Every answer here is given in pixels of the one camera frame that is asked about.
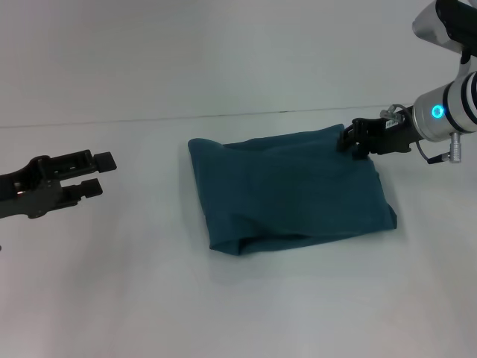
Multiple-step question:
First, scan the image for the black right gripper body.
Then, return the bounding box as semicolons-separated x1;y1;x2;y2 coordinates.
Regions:
352;106;424;157

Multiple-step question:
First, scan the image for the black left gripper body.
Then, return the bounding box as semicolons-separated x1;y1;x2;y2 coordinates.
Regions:
0;155;64;221

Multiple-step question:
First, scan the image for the teal blue printed T-shirt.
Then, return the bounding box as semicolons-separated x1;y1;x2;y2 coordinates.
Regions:
186;123;399;257

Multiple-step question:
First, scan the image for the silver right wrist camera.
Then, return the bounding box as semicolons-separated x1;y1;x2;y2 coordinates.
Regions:
411;0;477;74

